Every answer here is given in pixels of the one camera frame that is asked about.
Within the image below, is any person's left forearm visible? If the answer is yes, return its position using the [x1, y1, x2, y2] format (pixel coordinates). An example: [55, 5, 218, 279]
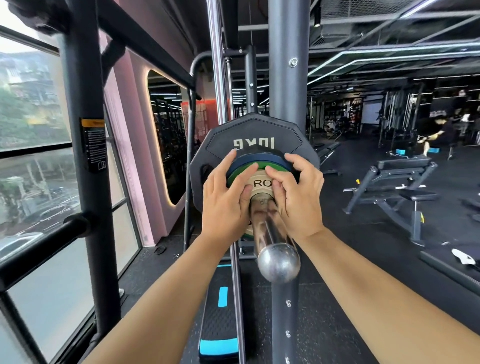
[83, 230, 241, 364]

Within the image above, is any grey adjustable workout bench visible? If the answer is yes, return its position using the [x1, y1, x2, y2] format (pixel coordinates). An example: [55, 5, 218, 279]
[343, 155, 439, 247]

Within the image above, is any white cloth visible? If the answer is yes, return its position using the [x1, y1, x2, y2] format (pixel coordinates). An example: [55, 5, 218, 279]
[451, 248, 477, 266]

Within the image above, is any chrome guide rod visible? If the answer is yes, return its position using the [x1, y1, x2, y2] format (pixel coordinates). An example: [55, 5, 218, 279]
[205, 0, 246, 364]

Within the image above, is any large black weight plate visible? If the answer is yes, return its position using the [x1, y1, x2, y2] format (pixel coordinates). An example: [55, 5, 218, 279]
[189, 112, 320, 241]

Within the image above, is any black flat bench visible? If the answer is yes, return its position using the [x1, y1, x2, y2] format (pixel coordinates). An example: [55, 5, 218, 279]
[314, 142, 343, 176]

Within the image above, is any person's right hand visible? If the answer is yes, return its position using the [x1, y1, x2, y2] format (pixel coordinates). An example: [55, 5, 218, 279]
[265, 153, 325, 243]

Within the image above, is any warning label sticker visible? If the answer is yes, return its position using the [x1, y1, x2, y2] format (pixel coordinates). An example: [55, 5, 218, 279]
[80, 118, 108, 173]

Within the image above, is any grey rack upright post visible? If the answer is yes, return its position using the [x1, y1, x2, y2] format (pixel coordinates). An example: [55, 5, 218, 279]
[267, 0, 311, 364]

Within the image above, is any chrome barbell sleeve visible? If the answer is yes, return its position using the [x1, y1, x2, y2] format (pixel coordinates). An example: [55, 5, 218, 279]
[248, 195, 301, 284]

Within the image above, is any cable machine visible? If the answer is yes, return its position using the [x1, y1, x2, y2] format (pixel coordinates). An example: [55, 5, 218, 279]
[377, 88, 424, 149]

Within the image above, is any wall mirror with lit edge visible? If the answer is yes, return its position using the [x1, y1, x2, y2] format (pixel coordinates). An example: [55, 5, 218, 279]
[147, 69, 188, 206]

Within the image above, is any person's right forearm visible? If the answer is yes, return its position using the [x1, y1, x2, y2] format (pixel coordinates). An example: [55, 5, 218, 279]
[294, 227, 480, 364]

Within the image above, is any black raised floor platform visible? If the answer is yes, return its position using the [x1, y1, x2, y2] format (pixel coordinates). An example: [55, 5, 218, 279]
[419, 244, 480, 297]

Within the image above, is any large glass window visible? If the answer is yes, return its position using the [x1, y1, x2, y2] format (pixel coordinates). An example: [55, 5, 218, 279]
[0, 15, 142, 364]

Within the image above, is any small blue weight plate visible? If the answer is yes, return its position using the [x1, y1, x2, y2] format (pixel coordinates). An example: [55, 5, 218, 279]
[229, 152, 295, 177]

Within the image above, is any person's left hand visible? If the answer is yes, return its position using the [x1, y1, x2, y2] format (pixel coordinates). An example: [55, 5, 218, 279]
[201, 150, 260, 245]

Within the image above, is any small green weight plate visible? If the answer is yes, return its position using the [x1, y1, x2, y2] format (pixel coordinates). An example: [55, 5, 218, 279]
[226, 161, 297, 188]

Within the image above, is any black storage rack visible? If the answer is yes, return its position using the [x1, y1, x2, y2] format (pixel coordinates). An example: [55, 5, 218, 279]
[322, 97, 364, 136]

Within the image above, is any small white weight plate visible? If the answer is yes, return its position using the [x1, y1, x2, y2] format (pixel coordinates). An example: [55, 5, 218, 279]
[240, 169, 287, 239]

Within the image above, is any black blue step platform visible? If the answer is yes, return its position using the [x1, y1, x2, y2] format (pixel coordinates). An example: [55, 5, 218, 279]
[198, 263, 241, 364]

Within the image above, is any black rack frame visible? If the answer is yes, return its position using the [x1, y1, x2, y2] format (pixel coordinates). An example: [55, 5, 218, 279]
[0, 0, 203, 364]

